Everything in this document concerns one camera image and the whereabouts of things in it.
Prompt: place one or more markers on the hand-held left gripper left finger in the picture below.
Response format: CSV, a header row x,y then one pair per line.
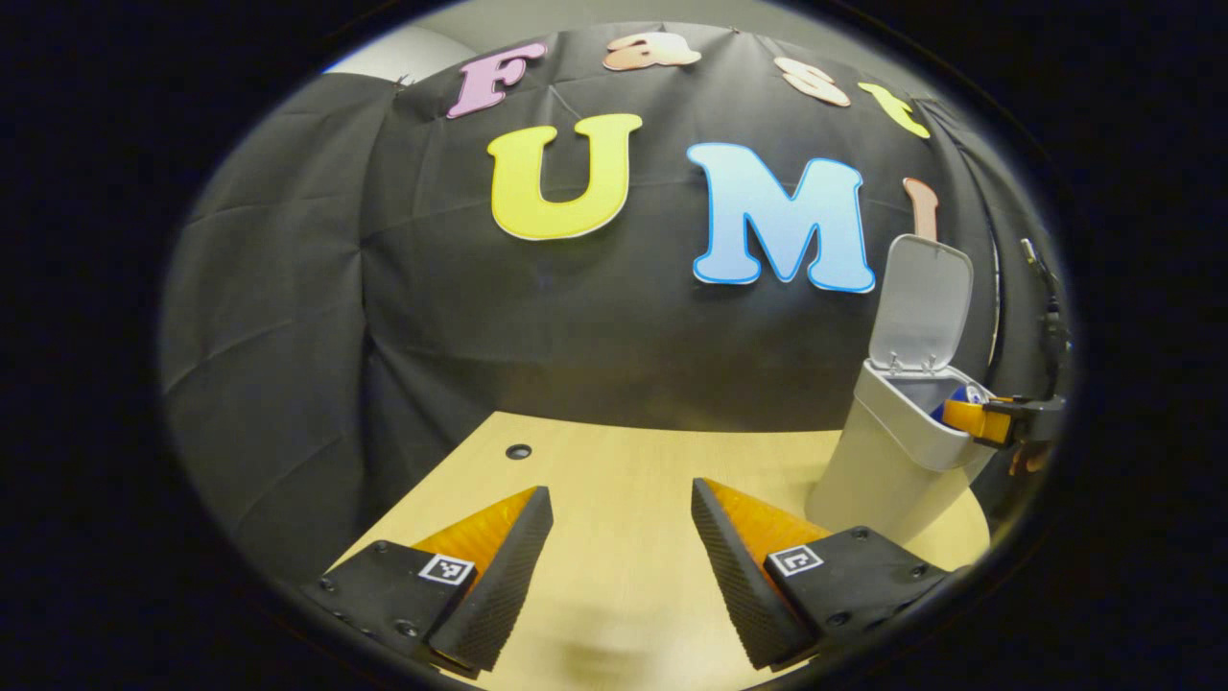
x,y
504,585

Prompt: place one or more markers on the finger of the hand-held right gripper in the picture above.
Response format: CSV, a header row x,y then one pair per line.
x,y
1027,419

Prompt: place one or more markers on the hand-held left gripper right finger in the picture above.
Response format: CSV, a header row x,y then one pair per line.
x,y
734,576

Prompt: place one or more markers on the blue pop can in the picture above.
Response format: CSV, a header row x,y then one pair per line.
x,y
959,392

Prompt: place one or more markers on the white desktop garbage bin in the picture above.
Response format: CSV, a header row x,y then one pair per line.
x,y
863,480

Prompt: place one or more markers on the black backdrop cloth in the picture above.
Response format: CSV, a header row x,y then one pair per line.
x,y
576,336

